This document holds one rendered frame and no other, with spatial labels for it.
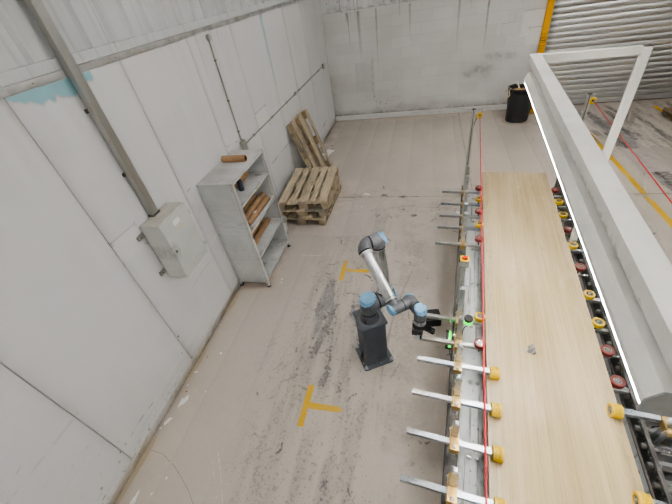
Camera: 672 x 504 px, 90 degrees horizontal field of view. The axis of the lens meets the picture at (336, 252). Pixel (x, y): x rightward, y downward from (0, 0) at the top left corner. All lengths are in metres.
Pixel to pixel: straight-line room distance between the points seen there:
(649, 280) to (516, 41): 8.72
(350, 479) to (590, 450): 1.69
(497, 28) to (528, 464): 8.47
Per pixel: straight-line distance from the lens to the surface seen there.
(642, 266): 1.07
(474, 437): 2.70
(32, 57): 3.11
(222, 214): 4.08
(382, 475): 3.22
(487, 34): 9.41
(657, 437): 2.81
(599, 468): 2.53
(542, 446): 2.47
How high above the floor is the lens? 3.08
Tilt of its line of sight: 39 degrees down
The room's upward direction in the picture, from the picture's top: 10 degrees counter-clockwise
